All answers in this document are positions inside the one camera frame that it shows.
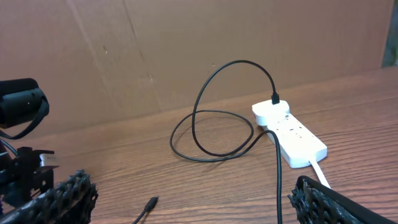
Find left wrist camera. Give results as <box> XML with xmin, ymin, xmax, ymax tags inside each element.
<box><xmin>39</xmin><ymin>153</ymin><xmax>59</xmax><ymax>170</ymax></box>

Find white power strip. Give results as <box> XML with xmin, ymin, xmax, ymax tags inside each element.
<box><xmin>262</xmin><ymin>114</ymin><xmax>328</xmax><ymax>169</ymax></box>

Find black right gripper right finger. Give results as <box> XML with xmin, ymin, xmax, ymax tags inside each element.
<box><xmin>288</xmin><ymin>175</ymin><xmax>395</xmax><ymax>224</ymax></box>

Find white charger plug adapter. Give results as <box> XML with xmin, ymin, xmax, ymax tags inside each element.
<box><xmin>252</xmin><ymin>100</ymin><xmax>290</xmax><ymax>126</ymax></box>

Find black usb charging cable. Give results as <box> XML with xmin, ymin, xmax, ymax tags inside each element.
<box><xmin>132</xmin><ymin>60</ymin><xmax>284</xmax><ymax>224</ymax></box>

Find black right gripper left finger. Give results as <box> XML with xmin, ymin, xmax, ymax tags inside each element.
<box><xmin>1</xmin><ymin>170</ymin><xmax>98</xmax><ymax>224</ymax></box>

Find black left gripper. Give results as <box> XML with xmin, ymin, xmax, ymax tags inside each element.
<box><xmin>1</xmin><ymin>146</ymin><xmax>55</xmax><ymax>207</ymax></box>

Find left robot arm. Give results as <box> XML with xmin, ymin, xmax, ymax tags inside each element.
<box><xmin>1</xmin><ymin>78</ymin><xmax>58</xmax><ymax>208</ymax></box>

